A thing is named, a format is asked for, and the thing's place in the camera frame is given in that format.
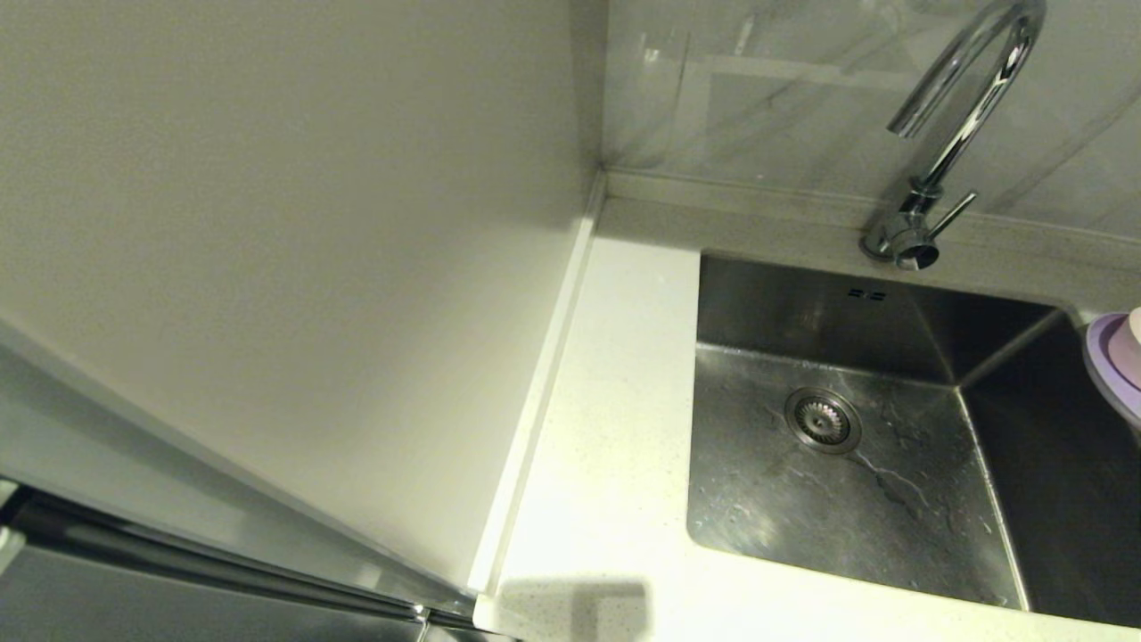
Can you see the chrome gooseneck faucet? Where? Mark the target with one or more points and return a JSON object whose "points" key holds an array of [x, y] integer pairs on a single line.
{"points": [[958, 143]]}

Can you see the pink round bowl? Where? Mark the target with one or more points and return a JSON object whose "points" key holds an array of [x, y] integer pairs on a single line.
{"points": [[1130, 343]]}

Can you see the purple plate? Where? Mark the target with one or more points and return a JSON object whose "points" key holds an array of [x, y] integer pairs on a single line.
{"points": [[1105, 357]]}

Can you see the stainless steel sink basin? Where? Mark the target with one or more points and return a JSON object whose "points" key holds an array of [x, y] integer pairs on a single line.
{"points": [[847, 508]]}

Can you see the round metal drain strainer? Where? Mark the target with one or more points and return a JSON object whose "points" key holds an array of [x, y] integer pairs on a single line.
{"points": [[822, 419]]}

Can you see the tall silver door refrigerator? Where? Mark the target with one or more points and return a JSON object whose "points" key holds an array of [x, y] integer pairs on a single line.
{"points": [[267, 223]]}

